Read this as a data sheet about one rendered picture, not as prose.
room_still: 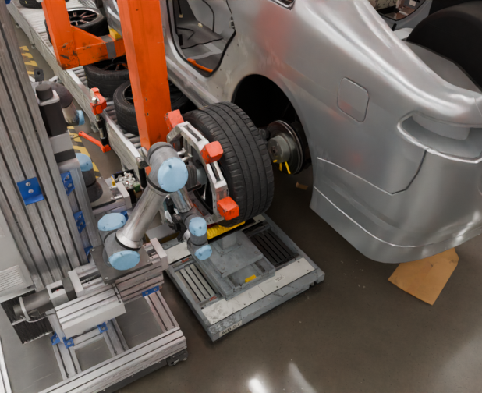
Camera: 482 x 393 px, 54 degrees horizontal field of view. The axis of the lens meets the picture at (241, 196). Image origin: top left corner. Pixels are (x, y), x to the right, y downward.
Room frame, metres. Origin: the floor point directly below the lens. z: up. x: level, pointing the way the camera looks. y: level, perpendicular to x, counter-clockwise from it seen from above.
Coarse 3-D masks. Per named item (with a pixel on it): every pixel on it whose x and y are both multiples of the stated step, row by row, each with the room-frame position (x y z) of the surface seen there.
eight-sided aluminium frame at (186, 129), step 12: (180, 132) 2.03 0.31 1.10; (192, 132) 2.02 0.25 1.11; (192, 144) 1.93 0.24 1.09; (204, 144) 1.89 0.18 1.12; (204, 168) 1.83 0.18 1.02; (216, 168) 1.82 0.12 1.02; (216, 180) 1.79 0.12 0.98; (192, 192) 2.10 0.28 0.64; (216, 192) 1.74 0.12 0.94; (216, 204) 1.74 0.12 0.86; (204, 216) 1.91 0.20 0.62; (216, 216) 1.75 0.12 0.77
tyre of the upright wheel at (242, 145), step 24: (192, 120) 2.10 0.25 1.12; (216, 120) 2.01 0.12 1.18; (240, 120) 2.03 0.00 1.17; (240, 144) 1.90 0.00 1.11; (264, 144) 1.95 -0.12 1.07; (240, 168) 1.82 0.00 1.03; (264, 168) 1.87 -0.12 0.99; (240, 192) 1.76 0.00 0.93; (264, 192) 1.83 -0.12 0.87; (240, 216) 1.77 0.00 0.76
